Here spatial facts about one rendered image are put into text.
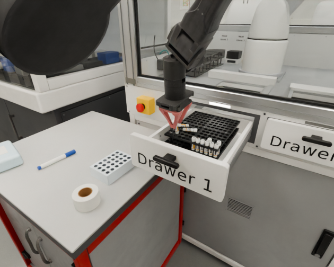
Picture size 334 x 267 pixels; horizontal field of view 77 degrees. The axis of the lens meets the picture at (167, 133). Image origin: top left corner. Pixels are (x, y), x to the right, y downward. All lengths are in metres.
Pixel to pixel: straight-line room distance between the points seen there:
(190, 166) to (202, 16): 0.33
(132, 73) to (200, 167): 0.61
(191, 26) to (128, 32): 0.54
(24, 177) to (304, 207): 0.99
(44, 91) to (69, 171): 0.52
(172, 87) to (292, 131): 0.42
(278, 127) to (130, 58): 0.65
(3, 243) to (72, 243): 1.21
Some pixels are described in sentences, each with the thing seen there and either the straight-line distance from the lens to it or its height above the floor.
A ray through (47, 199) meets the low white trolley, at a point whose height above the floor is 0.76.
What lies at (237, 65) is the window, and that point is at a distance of 0.78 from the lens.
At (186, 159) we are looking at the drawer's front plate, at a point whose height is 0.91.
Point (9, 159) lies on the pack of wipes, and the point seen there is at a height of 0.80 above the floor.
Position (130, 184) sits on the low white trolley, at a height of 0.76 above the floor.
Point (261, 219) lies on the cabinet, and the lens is 1.06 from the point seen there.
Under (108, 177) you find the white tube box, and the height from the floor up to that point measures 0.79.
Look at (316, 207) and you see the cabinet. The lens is 0.97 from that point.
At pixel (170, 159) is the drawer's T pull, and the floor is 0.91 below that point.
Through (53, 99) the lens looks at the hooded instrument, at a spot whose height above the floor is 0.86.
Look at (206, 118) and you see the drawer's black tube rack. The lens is 0.79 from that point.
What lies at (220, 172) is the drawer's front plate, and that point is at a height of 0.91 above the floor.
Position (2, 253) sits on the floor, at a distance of 1.73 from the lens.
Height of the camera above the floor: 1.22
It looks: 29 degrees down
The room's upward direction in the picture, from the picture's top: straight up
